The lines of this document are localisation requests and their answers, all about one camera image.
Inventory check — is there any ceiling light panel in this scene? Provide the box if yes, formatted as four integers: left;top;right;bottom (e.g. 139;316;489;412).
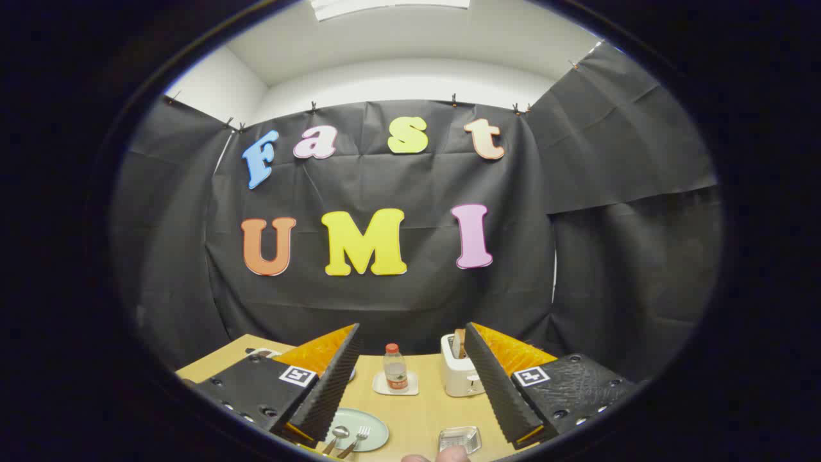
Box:
311;0;471;22

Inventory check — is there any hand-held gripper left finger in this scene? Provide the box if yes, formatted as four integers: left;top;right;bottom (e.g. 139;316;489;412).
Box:
183;323;361;450

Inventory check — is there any light green plate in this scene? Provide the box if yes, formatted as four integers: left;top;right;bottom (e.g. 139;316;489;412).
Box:
324;407;390;453

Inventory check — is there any clear bottle with red cap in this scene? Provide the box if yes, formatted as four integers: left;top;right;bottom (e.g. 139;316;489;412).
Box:
383;343;409;393

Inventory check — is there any white square coaster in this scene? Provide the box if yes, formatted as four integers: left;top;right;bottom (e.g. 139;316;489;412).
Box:
373;371;419;397

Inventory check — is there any metal wire basket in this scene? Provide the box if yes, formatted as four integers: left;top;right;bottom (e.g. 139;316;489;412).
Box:
438;425;482;455

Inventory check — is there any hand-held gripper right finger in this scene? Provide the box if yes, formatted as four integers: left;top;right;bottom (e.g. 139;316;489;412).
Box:
463;322;642;450

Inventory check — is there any black backdrop cloth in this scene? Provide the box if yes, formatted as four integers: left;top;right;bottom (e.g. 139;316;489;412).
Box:
109;42;725;386

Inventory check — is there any spoon with wooden handle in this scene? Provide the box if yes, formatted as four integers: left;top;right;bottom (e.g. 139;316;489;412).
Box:
321;425;350;456

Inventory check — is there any fork with wooden handle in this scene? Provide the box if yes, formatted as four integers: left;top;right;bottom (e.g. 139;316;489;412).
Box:
337;426;372;459

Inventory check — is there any white toaster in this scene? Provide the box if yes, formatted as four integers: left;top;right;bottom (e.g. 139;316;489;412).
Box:
440;332;486;398

